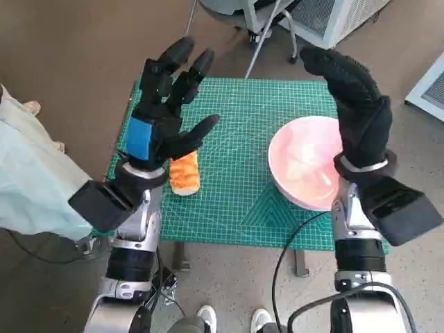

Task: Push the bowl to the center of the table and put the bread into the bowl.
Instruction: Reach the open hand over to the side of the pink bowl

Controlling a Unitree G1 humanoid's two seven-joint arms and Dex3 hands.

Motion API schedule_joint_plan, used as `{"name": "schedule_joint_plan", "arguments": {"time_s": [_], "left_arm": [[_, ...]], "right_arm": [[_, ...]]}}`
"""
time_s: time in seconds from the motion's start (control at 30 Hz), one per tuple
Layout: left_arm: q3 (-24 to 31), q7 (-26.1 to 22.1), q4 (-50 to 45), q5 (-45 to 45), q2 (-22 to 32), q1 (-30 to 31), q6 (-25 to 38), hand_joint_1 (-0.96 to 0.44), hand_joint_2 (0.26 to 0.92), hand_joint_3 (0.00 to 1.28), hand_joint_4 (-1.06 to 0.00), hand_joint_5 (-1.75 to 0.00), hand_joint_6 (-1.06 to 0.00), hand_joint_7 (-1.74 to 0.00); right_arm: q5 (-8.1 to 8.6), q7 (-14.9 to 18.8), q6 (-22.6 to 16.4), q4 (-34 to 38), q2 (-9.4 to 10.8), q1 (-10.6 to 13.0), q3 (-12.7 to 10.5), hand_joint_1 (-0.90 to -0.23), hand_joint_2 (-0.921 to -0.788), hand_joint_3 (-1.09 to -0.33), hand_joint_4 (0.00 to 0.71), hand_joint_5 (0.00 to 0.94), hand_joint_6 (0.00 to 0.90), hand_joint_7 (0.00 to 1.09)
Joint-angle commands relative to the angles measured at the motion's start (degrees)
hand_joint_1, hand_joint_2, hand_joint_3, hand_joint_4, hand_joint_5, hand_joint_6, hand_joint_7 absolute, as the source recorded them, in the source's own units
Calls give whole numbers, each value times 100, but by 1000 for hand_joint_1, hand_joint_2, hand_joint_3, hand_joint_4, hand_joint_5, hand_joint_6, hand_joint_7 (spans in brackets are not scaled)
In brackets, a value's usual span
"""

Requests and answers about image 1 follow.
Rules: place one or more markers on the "white pole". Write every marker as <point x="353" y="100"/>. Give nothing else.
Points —
<point x="258" y="48"/>

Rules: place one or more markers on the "black gloved right hand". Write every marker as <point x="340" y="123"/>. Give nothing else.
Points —
<point x="360" y="114"/>

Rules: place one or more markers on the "pink bowl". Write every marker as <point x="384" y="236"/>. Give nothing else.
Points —
<point x="298" y="163"/>

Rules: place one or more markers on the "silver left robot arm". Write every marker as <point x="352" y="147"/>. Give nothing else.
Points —
<point x="135" y="243"/>

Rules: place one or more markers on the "long toy bread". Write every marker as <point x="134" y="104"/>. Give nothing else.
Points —
<point x="184" y="177"/>

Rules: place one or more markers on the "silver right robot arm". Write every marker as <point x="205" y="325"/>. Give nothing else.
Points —
<point x="360" y="253"/>

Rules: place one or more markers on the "black metal bar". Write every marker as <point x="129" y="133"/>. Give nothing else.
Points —
<point x="170" y="282"/>

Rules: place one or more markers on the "grey office chair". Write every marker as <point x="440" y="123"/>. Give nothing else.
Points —
<point x="243" y="14"/>

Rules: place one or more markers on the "bare left hand blue tape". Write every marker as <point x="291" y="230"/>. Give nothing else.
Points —
<point x="163" y="135"/>

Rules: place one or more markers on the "person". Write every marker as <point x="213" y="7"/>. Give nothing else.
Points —
<point x="31" y="166"/>
<point x="206" y="314"/>

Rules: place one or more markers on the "white framed box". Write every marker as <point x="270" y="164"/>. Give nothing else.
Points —
<point x="430" y="90"/>

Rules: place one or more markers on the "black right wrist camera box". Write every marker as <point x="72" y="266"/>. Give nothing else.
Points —
<point x="399" y="211"/>

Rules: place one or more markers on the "white mesh cabinet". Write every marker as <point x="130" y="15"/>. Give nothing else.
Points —
<point x="333" y="21"/>

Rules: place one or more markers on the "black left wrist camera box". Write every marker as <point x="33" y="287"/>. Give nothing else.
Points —
<point x="100" y="204"/>

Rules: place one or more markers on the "metal table leg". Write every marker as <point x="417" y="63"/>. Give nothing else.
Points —
<point x="180" y="256"/>
<point x="301" y="263"/>

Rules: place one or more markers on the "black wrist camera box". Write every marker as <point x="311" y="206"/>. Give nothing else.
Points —
<point x="399" y="211"/>
<point x="100" y="204"/>

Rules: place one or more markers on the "green cutting mat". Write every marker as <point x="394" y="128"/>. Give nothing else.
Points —
<point x="236" y="138"/>

